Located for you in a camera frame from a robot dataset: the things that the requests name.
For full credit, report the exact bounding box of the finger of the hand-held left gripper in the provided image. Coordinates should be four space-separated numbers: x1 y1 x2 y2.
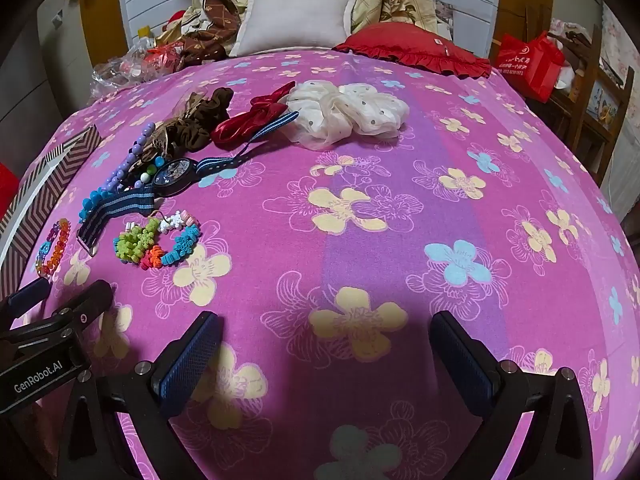
0 278 52 318
49 280 115 328

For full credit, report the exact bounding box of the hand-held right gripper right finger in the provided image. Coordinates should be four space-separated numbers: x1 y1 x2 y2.
431 311 608 480

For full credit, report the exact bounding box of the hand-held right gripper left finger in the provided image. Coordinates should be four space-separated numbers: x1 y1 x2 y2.
57 311 223 480

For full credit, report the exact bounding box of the rainbow bead bracelet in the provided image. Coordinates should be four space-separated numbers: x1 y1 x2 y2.
36 218 71 279

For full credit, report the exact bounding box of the orange pink bead bracelet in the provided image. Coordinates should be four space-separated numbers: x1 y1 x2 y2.
139 245 167 271

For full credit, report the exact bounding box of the light blue bead bracelet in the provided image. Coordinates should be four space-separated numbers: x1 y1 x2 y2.
79 185 127 222

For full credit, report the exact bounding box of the blue flower bead bracelet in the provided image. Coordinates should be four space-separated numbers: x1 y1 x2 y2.
160 225 202 266

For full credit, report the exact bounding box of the white pink bead bracelet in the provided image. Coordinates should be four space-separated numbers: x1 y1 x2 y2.
149 209 194 234

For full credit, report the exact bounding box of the multicolour round bead bracelet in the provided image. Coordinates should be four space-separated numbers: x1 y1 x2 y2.
134 156 167 186

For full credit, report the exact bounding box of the chevron patterned box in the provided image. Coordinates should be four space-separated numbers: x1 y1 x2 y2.
0 125 101 301

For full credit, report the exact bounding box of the blue striped strap watch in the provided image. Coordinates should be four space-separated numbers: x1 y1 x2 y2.
77 111 300 256

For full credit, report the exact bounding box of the purple bead bracelet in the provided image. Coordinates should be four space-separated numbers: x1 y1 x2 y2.
102 127 152 194

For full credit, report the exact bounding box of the beige lace hair bow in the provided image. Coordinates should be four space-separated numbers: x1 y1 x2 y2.
144 92 202 162

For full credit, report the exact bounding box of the brown scrunchie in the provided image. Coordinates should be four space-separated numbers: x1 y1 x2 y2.
165 87 235 154

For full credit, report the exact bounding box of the red cloth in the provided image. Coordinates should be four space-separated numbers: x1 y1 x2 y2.
0 162 21 197

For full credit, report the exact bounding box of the pink floral bedsheet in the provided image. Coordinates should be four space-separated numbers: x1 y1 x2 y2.
0 47 640 480

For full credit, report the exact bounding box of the red velvet hair bow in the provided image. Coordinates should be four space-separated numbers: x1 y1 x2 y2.
211 81 297 149

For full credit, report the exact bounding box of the clear plastic bag pile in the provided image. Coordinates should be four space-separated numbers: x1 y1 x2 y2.
91 42 187 97

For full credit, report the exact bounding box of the white dotted scrunchie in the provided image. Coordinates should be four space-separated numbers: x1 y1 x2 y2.
280 81 411 151

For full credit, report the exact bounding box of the wooden chair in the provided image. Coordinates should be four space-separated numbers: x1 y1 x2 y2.
525 7 635 161

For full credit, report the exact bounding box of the red shopping bag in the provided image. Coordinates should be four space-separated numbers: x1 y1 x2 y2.
492 31 566 104

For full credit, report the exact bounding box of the red ruffled pillow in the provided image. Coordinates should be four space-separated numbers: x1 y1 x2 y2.
332 22 493 79

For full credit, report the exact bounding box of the white pillow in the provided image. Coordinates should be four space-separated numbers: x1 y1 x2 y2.
229 0 359 58

